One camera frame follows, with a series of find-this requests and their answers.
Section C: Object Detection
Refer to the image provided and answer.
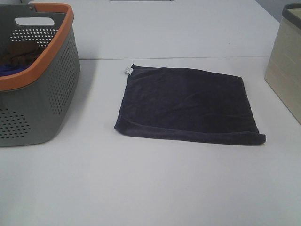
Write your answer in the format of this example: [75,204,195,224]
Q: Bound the dark navy towel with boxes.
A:
[114,65,266,145]

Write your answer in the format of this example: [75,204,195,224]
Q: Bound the brown towel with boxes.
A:
[0,41,45,67]

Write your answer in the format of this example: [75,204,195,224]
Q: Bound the blue towel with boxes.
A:
[0,65,29,77]

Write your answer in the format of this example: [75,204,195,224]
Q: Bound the grey basket with orange rim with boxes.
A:
[0,3,80,147]

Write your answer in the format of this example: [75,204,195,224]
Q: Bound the beige fabric storage box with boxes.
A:
[264,3,301,122]

